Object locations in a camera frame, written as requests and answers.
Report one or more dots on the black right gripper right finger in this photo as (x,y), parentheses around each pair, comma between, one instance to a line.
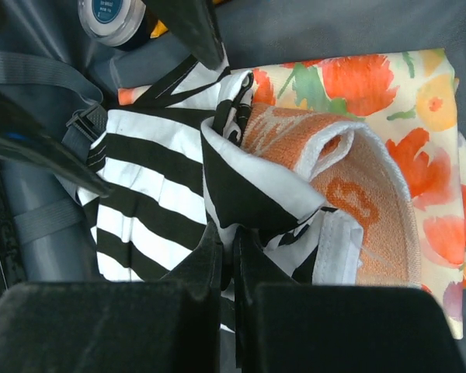
(284,326)

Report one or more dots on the orange bunny print towel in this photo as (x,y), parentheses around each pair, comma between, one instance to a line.
(365,232)

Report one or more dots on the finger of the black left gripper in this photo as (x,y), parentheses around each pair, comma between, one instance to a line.
(22,139)
(194,23)

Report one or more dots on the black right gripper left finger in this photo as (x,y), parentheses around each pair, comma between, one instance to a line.
(169,325)

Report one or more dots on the orange floral cloth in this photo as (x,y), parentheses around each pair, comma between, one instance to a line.
(408,101)

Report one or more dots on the black white striped cloth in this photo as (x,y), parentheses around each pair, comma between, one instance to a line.
(174,162)

